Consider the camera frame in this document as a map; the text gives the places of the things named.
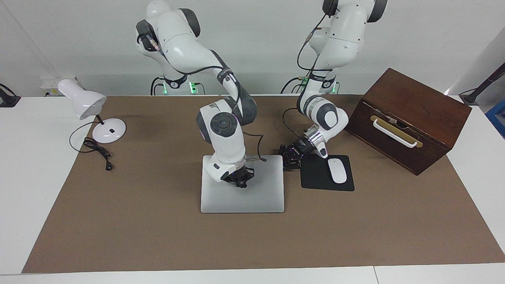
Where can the grey aluminium laptop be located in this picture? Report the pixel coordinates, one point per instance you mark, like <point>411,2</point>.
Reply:
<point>256,197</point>

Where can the white desk lamp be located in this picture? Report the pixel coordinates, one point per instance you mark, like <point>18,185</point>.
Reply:
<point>83,98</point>

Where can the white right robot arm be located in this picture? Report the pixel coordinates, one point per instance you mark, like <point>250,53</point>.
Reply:
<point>225,146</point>

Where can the black stand pole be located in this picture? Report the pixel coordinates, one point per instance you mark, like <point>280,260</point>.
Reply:
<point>489,81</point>

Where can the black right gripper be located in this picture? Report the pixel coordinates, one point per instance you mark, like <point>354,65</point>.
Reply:
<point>236,174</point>

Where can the white wall socket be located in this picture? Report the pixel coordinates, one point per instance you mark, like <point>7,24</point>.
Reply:
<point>49,85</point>

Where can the white computer mouse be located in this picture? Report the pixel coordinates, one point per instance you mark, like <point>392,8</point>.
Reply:
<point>337,170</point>

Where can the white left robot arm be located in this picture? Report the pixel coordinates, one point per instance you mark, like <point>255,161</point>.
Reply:
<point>339,39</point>

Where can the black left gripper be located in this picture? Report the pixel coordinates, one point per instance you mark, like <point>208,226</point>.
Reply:
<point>304,146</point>

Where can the brown table mat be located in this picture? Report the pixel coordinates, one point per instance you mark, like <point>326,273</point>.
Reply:
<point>158,236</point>

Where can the black mouse pad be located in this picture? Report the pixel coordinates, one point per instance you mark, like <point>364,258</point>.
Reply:
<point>315,179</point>

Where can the dark brown wooden box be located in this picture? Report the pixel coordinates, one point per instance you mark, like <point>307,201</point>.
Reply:
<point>434,110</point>

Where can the blue crate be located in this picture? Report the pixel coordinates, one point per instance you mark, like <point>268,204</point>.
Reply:
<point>498,118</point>

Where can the black clamp mount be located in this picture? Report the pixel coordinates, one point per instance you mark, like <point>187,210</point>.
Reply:
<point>8,100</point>

